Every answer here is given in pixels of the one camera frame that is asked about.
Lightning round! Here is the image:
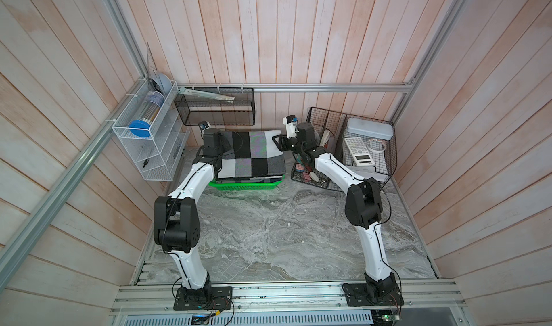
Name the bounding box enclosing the white calculator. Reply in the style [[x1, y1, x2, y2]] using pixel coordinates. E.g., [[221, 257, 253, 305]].
[[344, 137, 375, 166]]

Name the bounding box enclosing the aluminium front rail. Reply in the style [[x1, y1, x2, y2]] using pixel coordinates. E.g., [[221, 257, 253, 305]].
[[109, 279, 475, 325]]

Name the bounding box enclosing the grey round disc on shelf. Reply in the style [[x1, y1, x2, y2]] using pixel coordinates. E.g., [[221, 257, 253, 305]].
[[149, 72, 173, 96]]

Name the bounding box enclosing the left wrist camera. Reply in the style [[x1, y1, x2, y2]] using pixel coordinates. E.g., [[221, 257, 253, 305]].
[[198, 120, 211, 132]]

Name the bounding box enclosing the white flat box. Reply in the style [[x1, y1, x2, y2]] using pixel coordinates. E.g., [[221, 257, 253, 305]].
[[343, 150, 389, 183]]

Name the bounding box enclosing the black mesh wall basket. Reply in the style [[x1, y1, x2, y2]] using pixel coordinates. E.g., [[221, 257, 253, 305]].
[[174, 87, 256, 127]]

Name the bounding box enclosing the white plastic lidded container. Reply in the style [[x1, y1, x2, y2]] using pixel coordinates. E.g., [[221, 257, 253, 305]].
[[346, 118, 394, 141]]

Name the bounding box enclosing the grey blue plaid scarf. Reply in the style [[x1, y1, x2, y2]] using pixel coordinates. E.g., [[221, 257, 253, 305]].
[[215, 175, 284, 184]]

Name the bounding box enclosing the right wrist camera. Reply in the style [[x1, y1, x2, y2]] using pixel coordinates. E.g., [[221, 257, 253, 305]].
[[283, 115, 298, 139]]

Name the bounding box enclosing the black wire desk organizer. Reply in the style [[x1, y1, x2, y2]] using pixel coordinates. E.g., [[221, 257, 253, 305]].
[[306, 107, 397, 187]]

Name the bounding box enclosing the white ruler on mesh basket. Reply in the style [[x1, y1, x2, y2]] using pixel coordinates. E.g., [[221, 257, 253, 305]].
[[178, 87, 235, 102]]

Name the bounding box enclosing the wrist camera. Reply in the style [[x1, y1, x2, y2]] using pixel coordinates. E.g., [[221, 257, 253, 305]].
[[283, 115, 298, 139], [198, 120, 211, 132]]

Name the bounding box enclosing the green plastic basket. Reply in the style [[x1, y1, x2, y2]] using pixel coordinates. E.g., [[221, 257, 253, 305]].
[[208, 178, 284, 191]]

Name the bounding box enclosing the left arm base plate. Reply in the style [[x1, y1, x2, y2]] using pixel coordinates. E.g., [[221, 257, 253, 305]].
[[173, 286, 233, 311]]

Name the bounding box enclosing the white wire wall shelf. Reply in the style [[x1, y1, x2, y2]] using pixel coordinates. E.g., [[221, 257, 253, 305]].
[[112, 81, 190, 182]]

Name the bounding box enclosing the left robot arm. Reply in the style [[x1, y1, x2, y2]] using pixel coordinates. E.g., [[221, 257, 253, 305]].
[[153, 121, 225, 291]]

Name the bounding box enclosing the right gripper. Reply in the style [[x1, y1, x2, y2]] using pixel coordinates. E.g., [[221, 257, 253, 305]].
[[271, 133, 306, 156]]

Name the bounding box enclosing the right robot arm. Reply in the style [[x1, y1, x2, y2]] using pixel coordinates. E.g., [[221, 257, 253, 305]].
[[273, 116, 403, 306]]

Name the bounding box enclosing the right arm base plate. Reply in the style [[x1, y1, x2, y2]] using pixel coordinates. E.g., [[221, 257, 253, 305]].
[[342, 283, 404, 307]]

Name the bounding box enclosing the black white grey checked scarf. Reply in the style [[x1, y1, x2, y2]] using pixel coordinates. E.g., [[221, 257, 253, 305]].
[[218, 130, 285, 179]]

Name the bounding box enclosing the roll of clear tape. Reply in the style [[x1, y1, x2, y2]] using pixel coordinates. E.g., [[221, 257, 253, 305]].
[[367, 138, 387, 154]]

